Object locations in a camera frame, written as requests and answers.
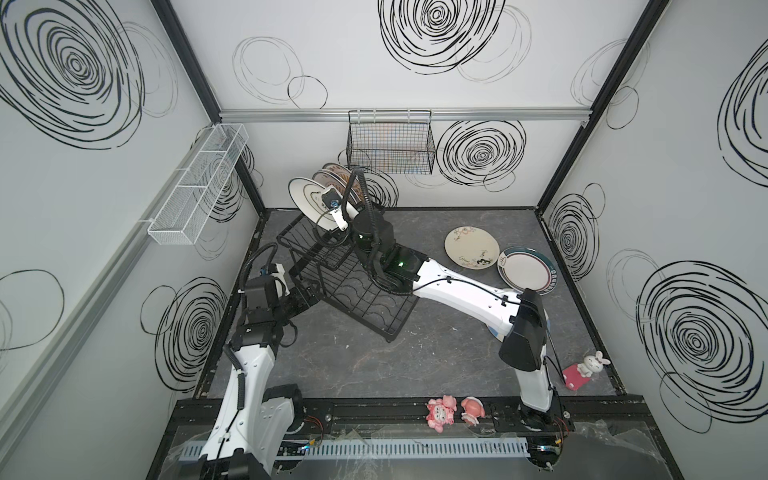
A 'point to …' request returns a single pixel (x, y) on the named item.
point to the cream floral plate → (471, 247)
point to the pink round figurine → (473, 409)
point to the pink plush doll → (440, 412)
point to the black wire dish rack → (327, 268)
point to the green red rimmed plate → (523, 267)
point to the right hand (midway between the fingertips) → (340, 194)
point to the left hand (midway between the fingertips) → (309, 288)
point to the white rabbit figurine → (592, 364)
